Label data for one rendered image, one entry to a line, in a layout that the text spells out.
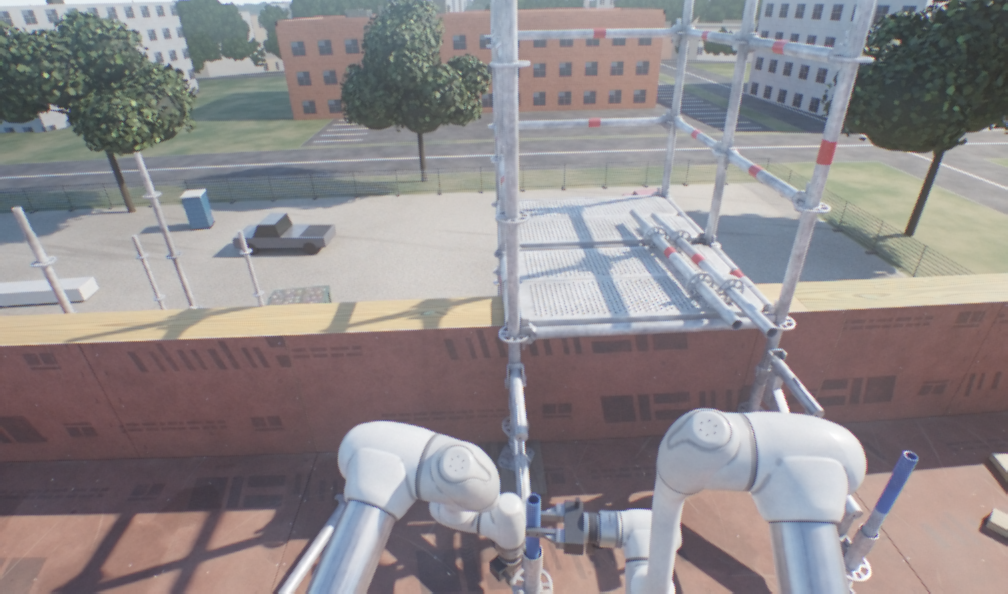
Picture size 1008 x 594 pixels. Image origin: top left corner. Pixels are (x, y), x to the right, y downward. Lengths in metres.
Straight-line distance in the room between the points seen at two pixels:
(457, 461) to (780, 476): 0.54
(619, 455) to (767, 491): 1.65
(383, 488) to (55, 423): 2.33
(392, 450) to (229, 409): 1.68
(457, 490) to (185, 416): 1.96
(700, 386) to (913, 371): 1.07
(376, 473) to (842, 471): 0.80
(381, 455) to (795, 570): 0.73
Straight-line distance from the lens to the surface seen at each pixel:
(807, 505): 0.96
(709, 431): 0.90
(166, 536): 2.70
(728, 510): 2.50
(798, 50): 2.23
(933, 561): 2.72
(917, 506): 2.89
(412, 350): 2.20
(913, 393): 3.22
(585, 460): 2.52
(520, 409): 1.91
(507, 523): 1.53
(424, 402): 2.39
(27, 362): 2.97
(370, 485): 1.04
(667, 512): 1.18
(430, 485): 1.03
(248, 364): 2.44
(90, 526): 2.93
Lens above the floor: 1.90
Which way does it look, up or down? 29 degrees down
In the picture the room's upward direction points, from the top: 1 degrees counter-clockwise
